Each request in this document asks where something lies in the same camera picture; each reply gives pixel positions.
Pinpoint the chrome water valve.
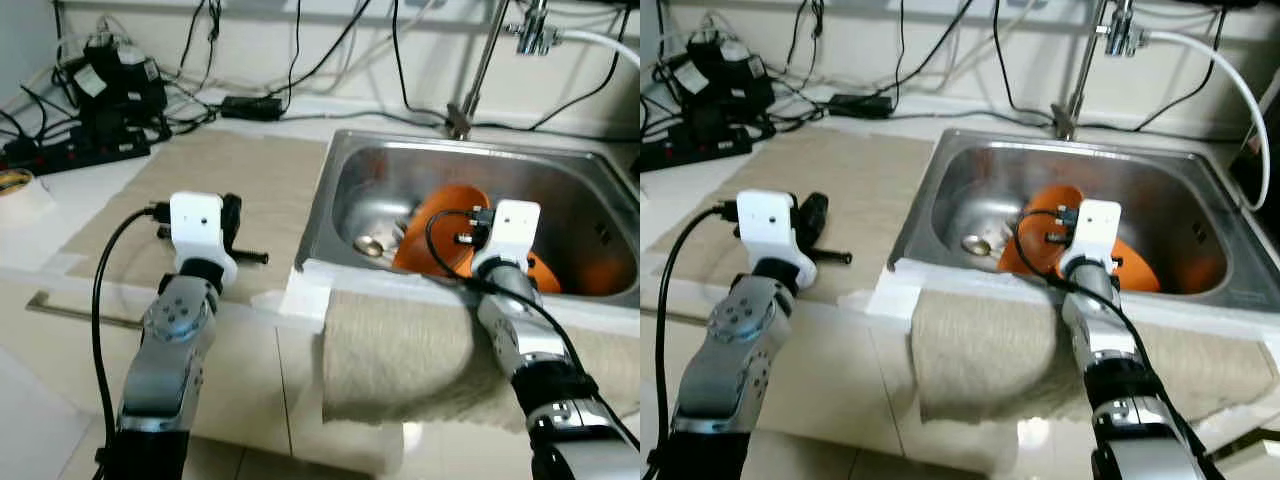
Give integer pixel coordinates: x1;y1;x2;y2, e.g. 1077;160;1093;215
514;0;563;57
1094;0;1153;58

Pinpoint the beige ribbed counter mat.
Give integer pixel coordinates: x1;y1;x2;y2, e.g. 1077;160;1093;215
648;127;937;303
60;130;331;303

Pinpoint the black power adapter brick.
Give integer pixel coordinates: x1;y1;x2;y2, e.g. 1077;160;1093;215
827;92;895;120
219;94;285;124

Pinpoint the black charger device with labels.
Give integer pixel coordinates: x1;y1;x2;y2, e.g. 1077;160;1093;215
666;35;773;127
60;33;169;129

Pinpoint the cream kitchen cabinet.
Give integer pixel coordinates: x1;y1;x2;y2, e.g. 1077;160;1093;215
0;275;421;479
640;285;1021;479

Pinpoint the beige fluffy towel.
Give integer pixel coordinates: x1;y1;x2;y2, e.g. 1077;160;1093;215
908;288;1280;427
319;288;641;433

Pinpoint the black power strip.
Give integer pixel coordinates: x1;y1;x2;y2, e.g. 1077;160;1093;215
640;120;754;172
0;122;153;173

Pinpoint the orange plastic plate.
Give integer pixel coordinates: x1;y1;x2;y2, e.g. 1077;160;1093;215
996;183;1087;280
391;184;493;280

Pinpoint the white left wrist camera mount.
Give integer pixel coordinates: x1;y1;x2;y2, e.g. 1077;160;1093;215
168;190;241;291
736;189;819;291

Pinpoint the chrome faucet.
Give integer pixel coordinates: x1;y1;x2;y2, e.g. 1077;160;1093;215
444;0;513;141
1051;0;1117;142

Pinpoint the stainless steel sink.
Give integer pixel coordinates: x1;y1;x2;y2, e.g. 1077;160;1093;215
887;127;1280;315
295;129;641;310

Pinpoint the black appliance with warning label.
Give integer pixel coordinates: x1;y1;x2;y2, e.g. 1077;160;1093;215
1230;95;1280;213

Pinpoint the white smooth water hose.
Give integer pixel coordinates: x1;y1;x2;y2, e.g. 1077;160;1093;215
558;28;641;69
1148;28;1273;213

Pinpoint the orange plastic bowl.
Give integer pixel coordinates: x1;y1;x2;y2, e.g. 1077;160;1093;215
1108;236;1163;294
524;252;564;295

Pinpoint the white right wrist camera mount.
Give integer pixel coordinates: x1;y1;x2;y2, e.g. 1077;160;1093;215
470;199;543;281
1058;199;1123;279

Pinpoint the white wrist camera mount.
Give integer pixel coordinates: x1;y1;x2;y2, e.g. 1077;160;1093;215
1058;199;1123;279
470;199;543;281
168;190;241;291
736;189;819;291

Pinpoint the white paper sheet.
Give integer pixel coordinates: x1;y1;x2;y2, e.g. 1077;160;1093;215
277;261;337;324
864;261;927;322

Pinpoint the white tape roll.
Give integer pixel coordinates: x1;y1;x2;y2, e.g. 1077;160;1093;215
0;167;53;217

